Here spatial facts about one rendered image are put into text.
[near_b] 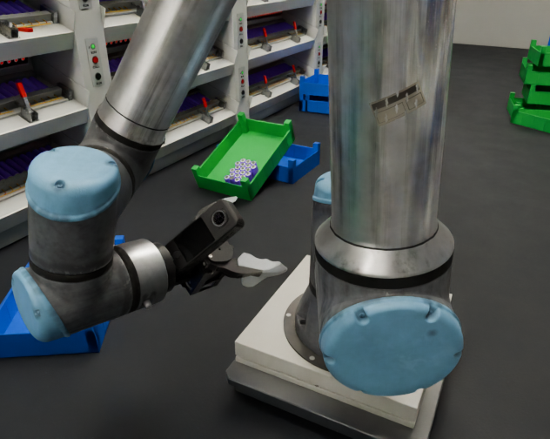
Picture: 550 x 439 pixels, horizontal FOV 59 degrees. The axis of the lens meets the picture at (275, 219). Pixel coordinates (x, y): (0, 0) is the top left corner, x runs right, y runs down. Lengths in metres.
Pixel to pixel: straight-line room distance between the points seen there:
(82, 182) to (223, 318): 0.57
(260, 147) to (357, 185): 1.19
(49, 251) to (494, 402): 0.72
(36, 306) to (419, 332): 0.40
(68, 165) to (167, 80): 0.15
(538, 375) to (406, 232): 0.58
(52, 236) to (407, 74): 0.38
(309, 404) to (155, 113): 0.47
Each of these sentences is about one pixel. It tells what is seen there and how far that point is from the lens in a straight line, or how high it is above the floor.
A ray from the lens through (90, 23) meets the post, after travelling 1.44.
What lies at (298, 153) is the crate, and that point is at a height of 0.02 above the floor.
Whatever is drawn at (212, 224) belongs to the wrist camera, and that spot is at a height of 0.34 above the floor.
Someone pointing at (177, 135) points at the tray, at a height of 0.10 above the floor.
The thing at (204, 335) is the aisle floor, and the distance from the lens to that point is 0.99.
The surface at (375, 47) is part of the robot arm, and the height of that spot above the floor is 0.59.
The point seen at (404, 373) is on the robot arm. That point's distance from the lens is 0.56.
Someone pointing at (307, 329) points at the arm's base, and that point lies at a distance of 0.79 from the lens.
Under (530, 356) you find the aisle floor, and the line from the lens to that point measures 1.05.
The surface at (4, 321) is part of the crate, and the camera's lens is 1.11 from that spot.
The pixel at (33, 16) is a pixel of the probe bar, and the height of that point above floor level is 0.52.
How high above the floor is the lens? 0.65
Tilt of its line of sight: 28 degrees down
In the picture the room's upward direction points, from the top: straight up
